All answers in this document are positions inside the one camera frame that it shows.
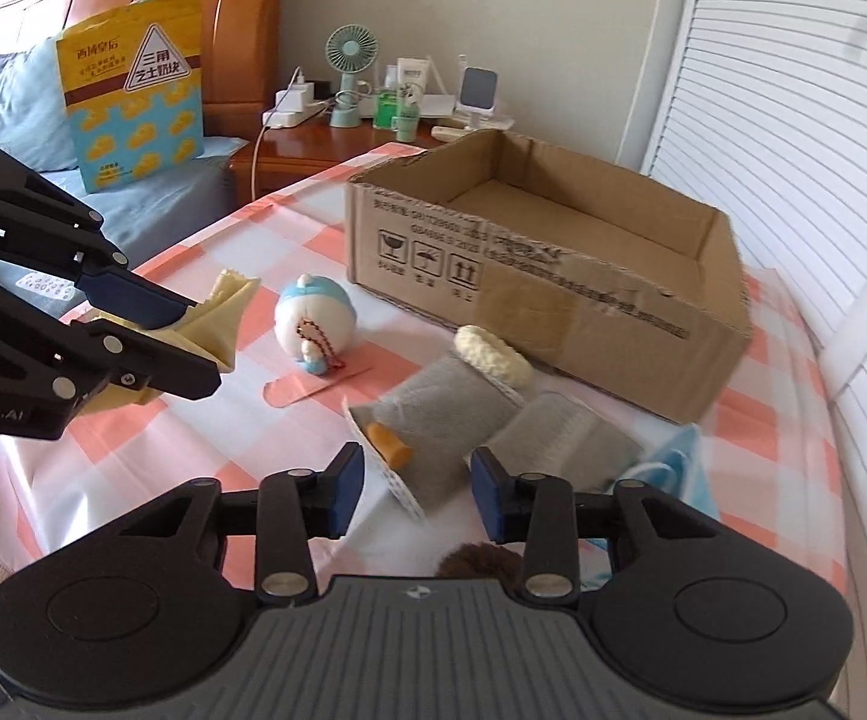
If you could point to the pink bandage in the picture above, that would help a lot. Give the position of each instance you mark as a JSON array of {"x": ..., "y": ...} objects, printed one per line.
[{"x": 291, "y": 392}]

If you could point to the green tube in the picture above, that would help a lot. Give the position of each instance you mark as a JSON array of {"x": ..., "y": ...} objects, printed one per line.
[{"x": 406, "y": 124}]

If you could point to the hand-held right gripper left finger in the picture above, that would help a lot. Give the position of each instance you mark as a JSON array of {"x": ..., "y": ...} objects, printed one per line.
[{"x": 347, "y": 484}]

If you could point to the white power strip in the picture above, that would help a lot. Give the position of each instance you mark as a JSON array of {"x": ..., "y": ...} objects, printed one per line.
[{"x": 291, "y": 118}]

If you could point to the blue face mask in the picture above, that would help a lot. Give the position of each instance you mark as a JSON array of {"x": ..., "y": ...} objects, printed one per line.
[{"x": 684, "y": 465}]

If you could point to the grey sock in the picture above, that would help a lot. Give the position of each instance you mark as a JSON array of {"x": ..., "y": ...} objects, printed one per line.
[{"x": 561, "y": 435}]

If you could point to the white dotted card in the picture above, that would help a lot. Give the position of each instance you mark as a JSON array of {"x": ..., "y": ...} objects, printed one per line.
[{"x": 43, "y": 287}]

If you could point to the wooden headboard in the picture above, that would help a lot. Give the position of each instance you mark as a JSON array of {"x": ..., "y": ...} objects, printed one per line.
[{"x": 238, "y": 15}]

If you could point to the yellow cloth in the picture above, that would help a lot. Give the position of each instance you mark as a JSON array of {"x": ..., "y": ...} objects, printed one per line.
[{"x": 216, "y": 322}]

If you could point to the yellow paper bag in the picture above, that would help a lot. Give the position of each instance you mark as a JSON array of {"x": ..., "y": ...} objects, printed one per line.
[{"x": 133, "y": 112}]

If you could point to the blue pillow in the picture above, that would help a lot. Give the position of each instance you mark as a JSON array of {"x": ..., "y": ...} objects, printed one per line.
[{"x": 21, "y": 105}]

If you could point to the cream item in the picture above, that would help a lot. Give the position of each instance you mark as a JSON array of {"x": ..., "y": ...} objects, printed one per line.
[{"x": 448, "y": 420}]

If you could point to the wooden nightstand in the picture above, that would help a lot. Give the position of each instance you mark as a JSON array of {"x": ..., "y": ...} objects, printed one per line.
[{"x": 306, "y": 157}]

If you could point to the pink checkered tablecloth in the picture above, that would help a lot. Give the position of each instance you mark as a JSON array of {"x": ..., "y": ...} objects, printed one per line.
[{"x": 201, "y": 457}]

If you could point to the white charger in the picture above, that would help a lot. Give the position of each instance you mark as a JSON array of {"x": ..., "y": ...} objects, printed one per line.
[{"x": 294, "y": 97}]

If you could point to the brown cardboard box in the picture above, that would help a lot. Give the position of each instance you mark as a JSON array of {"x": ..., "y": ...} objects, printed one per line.
[{"x": 523, "y": 292}]

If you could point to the green desk fan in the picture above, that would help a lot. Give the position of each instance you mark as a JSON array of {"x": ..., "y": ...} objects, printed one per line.
[{"x": 348, "y": 49}]

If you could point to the brown hair scrunchie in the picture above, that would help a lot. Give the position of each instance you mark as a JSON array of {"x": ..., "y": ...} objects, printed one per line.
[{"x": 478, "y": 559}]

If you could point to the green bottle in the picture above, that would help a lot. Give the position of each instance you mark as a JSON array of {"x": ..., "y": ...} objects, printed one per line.
[{"x": 388, "y": 109}]

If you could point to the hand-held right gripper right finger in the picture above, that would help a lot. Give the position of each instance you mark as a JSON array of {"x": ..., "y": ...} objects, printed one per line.
[{"x": 487, "y": 495}]

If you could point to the white tube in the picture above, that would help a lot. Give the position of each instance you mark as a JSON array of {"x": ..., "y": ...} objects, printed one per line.
[{"x": 411, "y": 75}]

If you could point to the white remote control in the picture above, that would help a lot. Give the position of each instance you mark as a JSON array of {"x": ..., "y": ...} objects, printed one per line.
[{"x": 450, "y": 133}]

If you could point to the white and blue plush toy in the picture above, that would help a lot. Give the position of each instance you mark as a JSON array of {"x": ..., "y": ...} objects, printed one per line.
[{"x": 313, "y": 307}]

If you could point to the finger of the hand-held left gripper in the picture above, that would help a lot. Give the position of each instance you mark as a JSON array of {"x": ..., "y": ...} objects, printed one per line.
[
  {"x": 141, "y": 296},
  {"x": 163, "y": 367}
]

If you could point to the blue bed sheet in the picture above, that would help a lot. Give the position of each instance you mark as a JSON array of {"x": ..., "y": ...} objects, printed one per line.
[{"x": 178, "y": 195}]

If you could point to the black adapter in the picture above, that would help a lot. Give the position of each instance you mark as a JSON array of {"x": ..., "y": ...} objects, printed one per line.
[{"x": 322, "y": 90}]

